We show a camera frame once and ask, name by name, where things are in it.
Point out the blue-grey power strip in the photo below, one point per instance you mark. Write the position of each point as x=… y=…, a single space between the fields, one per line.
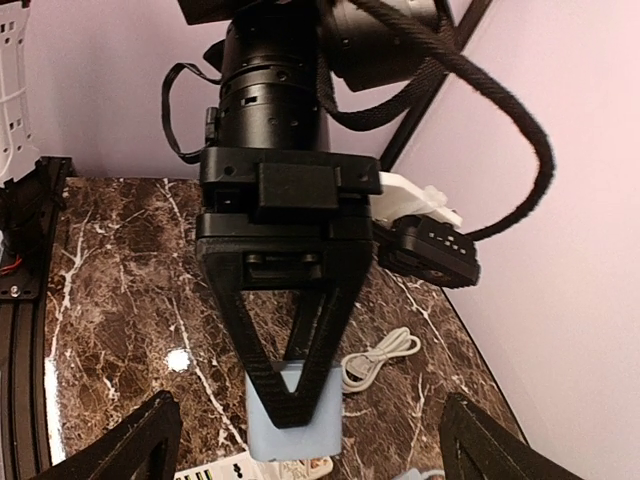
x=416 y=474

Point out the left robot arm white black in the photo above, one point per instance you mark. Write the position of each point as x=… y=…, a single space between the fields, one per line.
x=284 y=69

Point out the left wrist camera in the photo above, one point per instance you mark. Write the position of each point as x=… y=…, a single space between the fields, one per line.
x=422 y=247

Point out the left black frame post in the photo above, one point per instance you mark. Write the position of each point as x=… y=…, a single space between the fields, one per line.
x=463 y=32

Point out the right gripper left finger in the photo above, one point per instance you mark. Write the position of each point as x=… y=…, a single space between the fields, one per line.
x=144 y=445

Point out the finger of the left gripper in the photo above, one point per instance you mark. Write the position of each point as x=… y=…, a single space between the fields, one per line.
x=270 y=360

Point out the white cube socket adapter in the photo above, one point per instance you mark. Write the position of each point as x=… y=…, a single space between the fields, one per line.
x=311 y=469

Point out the blue plug adapter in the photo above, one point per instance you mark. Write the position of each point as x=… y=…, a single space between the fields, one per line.
x=297 y=429

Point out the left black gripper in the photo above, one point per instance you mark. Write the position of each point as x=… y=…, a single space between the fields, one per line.
x=281 y=219

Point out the white power strip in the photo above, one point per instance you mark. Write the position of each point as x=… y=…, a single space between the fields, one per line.
x=237 y=467

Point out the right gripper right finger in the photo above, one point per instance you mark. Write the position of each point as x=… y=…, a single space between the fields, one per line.
x=475 y=446

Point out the black front frame rail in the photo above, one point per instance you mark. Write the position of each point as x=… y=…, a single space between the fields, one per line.
x=30 y=208

